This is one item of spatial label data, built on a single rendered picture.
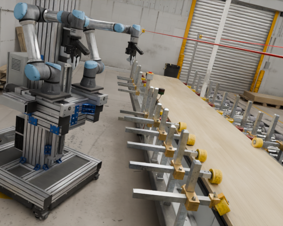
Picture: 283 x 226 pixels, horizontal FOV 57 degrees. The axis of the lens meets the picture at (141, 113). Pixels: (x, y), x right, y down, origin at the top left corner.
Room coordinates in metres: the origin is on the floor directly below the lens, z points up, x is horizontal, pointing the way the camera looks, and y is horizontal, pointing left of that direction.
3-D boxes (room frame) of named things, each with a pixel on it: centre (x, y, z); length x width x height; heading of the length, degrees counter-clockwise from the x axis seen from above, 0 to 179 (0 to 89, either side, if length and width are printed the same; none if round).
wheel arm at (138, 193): (1.03, -0.22, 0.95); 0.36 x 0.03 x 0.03; 100
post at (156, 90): (2.31, -0.09, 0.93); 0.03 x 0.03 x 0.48; 10
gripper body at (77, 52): (1.68, 0.51, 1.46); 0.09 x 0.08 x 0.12; 69
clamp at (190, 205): (1.06, -0.30, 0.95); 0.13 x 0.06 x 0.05; 10
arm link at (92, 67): (2.41, 0.55, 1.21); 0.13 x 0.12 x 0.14; 166
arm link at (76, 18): (1.67, 0.51, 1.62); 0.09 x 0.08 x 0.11; 62
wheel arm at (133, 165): (1.29, -0.24, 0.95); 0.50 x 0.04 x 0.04; 100
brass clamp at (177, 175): (1.31, -0.26, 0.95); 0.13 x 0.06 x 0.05; 10
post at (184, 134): (1.33, -0.25, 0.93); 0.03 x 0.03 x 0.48; 10
